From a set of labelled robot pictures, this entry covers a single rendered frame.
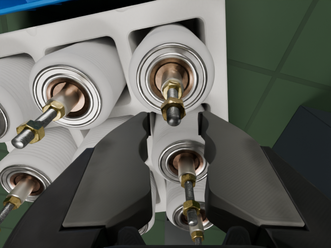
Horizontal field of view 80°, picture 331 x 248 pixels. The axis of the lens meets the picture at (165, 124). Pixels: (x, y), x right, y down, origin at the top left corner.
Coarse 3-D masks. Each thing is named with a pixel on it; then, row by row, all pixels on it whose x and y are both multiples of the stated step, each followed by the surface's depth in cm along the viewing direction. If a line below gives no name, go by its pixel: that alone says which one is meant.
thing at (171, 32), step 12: (168, 24) 27; (180, 24) 30; (156, 36) 20; (168, 36) 19; (180, 36) 19; (192, 36) 20; (144, 48) 20; (204, 48) 20; (132, 60) 21; (204, 60) 20; (132, 72) 21; (132, 84) 22; (204, 96) 23; (192, 108) 23
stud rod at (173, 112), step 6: (168, 90) 18; (174, 90) 17; (168, 96) 16; (174, 96) 16; (168, 108) 15; (174, 108) 14; (168, 114) 14; (174, 114) 14; (168, 120) 14; (174, 120) 14; (180, 120) 14
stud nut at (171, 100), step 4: (168, 100) 14; (172, 100) 14; (176, 100) 15; (180, 100) 15; (164, 104) 15; (168, 104) 14; (172, 104) 14; (176, 104) 14; (180, 104) 14; (164, 108) 15; (180, 108) 15; (184, 108) 15; (164, 112) 15; (180, 112) 15; (184, 112) 15; (164, 116) 15; (184, 116) 15
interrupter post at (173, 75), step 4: (168, 72) 20; (172, 72) 20; (176, 72) 20; (164, 76) 20; (168, 76) 19; (172, 76) 19; (176, 76) 19; (180, 76) 20; (164, 80) 19; (168, 80) 18; (172, 80) 18; (176, 80) 18; (180, 80) 19; (164, 84) 19; (180, 84) 19
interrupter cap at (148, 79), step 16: (160, 48) 19; (176, 48) 20; (192, 48) 20; (144, 64) 20; (160, 64) 20; (176, 64) 21; (192, 64) 20; (144, 80) 21; (160, 80) 21; (192, 80) 21; (144, 96) 22; (160, 96) 22; (192, 96) 22
